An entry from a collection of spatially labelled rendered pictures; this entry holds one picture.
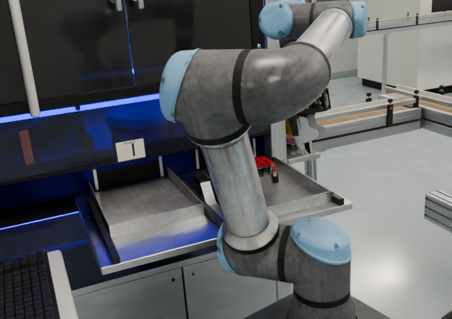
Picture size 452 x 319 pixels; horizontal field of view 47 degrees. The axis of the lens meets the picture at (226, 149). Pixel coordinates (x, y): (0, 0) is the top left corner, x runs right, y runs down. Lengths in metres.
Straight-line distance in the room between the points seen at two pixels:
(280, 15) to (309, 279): 0.54
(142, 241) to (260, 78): 0.72
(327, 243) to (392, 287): 1.76
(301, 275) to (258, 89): 0.44
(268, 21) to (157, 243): 0.60
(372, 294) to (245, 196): 1.81
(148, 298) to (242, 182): 0.98
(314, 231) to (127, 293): 0.91
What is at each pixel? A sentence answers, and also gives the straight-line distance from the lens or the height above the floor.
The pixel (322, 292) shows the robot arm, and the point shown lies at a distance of 1.06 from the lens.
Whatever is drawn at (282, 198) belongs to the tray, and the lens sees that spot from 1.52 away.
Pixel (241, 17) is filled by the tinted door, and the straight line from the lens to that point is 1.66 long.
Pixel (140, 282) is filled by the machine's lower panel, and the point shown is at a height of 0.56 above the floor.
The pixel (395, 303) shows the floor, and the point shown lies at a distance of 2.65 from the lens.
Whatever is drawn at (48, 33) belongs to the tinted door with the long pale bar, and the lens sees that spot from 1.52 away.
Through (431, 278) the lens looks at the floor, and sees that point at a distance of 2.87.
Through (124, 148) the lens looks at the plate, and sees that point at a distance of 1.60.
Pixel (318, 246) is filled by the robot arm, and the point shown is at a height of 1.01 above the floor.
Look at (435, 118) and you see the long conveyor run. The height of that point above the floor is 0.90.
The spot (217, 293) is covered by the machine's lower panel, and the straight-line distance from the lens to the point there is 1.92.
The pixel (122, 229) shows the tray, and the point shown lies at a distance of 1.40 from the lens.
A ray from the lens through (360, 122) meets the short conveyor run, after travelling 2.09.
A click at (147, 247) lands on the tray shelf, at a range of 1.32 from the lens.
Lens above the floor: 1.51
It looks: 19 degrees down
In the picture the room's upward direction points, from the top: 4 degrees counter-clockwise
